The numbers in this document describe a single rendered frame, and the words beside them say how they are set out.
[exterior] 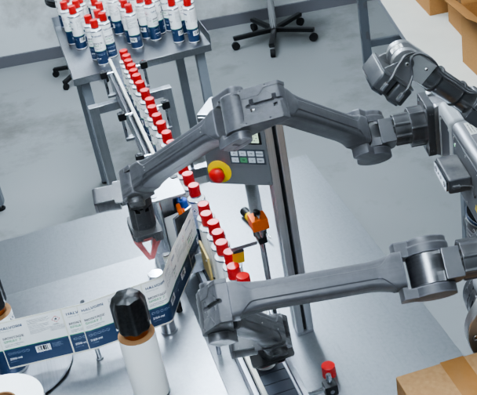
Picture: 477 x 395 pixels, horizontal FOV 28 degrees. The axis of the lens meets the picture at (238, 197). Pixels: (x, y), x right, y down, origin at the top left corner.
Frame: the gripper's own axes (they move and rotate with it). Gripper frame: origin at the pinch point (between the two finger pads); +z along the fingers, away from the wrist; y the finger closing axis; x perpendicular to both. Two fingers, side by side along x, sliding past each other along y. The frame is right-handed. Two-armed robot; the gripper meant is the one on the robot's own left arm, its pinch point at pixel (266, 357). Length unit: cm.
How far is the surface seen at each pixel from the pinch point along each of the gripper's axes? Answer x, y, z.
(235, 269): -22.8, 0.2, -1.4
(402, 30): -146, -126, 130
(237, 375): -0.6, 6.4, 13.5
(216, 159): -44.7, -1.4, -19.3
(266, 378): 4.2, 1.2, 3.4
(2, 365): -22, 61, 18
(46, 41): -331, 15, 357
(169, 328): -18.7, 18.5, 18.8
